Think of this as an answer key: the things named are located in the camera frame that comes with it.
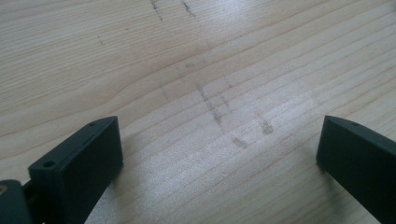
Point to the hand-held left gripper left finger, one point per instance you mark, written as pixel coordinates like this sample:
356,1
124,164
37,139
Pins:
77,168

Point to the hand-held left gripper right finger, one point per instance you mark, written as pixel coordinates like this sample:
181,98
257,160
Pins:
361,161

